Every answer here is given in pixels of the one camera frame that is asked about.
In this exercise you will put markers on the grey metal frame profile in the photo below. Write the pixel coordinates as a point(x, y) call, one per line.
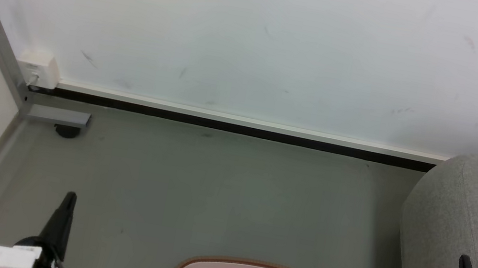
point(57, 116)

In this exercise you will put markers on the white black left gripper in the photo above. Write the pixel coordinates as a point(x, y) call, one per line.
point(4, 257)

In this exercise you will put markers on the white and black baseboard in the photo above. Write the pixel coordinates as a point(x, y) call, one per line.
point(245, 124)

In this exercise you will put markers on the white wall socket box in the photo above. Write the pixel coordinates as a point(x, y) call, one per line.
point(39, 66)

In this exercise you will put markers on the black round frame foot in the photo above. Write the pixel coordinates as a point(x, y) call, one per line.
point(67, 131)

